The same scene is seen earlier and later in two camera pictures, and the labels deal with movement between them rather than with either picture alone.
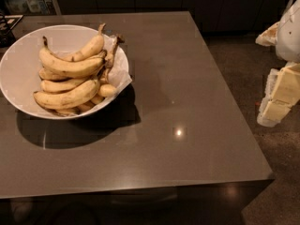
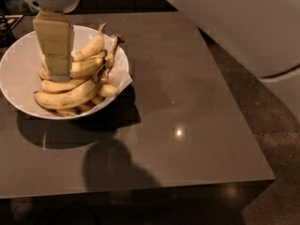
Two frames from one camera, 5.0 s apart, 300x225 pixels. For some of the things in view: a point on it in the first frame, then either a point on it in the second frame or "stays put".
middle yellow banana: x=65 y=84 stays put
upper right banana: x=94 y=47 stays put
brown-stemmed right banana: x=109 y=62 stays put
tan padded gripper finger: x=282 y=93 -> x=54 y=31
